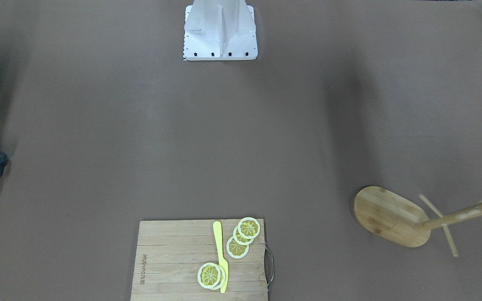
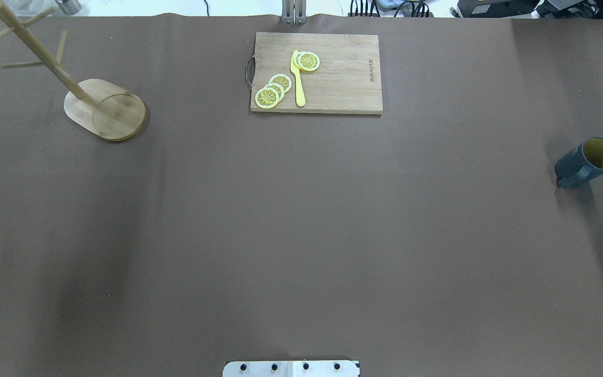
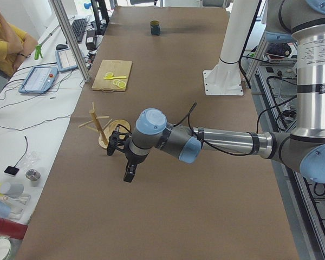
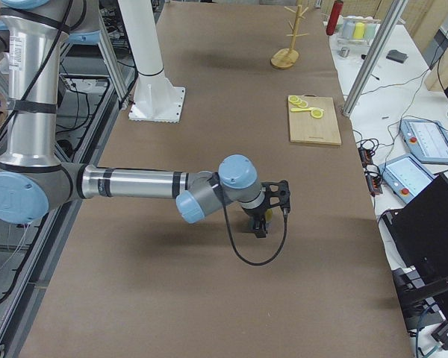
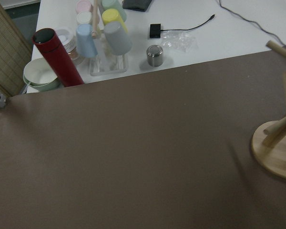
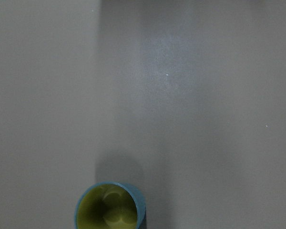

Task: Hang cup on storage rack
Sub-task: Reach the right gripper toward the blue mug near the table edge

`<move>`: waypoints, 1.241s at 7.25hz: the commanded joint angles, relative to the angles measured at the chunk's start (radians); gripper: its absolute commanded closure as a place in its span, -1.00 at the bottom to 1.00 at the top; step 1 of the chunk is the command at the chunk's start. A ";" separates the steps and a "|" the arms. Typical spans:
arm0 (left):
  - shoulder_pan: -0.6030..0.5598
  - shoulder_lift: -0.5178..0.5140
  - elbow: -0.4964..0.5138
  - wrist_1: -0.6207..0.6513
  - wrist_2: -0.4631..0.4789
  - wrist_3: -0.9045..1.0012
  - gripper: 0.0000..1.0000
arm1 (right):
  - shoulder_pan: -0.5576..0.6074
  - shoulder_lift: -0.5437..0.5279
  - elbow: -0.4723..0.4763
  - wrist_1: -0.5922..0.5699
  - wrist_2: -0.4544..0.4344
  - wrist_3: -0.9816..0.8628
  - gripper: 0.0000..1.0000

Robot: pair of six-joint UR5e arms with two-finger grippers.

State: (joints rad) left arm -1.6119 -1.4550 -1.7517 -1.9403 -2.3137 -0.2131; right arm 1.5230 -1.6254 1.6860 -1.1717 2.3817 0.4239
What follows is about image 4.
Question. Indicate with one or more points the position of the lemon slice top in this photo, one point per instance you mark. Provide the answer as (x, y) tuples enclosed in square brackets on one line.
[(294, 99)]

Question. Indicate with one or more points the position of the lemon slice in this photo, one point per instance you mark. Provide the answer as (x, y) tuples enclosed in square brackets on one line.
[(317, 113), (294, 99), (302, 104)]

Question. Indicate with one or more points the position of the small metal cup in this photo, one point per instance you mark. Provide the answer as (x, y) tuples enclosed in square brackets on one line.
[(344, 52)]

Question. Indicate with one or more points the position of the dark grey flat box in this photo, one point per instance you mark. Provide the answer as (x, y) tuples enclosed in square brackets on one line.
[(397, 56)]

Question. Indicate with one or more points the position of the tray of pastel cups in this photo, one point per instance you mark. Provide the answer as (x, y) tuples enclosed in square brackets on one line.
[(357, 30)]

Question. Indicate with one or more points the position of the white pedestal column base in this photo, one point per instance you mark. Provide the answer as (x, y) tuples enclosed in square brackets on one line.
[(155, 98)]

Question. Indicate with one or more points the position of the far teach pendant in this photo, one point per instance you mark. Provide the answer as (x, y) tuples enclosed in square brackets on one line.
[(426, 140)]

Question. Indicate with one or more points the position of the lemon slice lower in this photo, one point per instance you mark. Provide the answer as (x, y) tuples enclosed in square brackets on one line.
[(302, 104)]

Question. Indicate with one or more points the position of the red cylinder bottle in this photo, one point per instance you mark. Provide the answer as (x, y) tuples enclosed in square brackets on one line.
[(334, 17)]

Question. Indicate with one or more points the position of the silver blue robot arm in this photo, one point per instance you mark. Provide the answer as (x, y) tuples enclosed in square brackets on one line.
[(33, 181)]

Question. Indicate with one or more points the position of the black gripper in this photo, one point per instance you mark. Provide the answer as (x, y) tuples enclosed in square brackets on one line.
[(255, 215)]

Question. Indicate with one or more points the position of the teach pendant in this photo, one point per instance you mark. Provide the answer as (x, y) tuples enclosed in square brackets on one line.
[(406, 176), (426, 140)]

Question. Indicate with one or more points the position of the near teach pendant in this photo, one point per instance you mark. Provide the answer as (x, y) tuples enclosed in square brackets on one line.
[(406, 176)]

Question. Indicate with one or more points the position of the black computer monitor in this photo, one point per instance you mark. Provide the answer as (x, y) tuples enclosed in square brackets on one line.
[(420, 232)]

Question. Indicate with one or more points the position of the yellow plastic knife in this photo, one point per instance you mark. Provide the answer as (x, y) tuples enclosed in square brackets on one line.
[(299, 109)]

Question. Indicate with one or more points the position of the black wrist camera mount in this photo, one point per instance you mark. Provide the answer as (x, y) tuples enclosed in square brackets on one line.
[(277, 194)]

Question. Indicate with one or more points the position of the bamboo cutting board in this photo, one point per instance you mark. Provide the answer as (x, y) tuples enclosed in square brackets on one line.
[(306, 129)]

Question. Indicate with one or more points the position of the aluminium frame post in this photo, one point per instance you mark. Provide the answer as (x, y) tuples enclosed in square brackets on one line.
[(382, 36)]

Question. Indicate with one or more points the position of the lemon slice front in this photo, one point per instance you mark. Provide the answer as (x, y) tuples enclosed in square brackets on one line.
[(317, 113)]

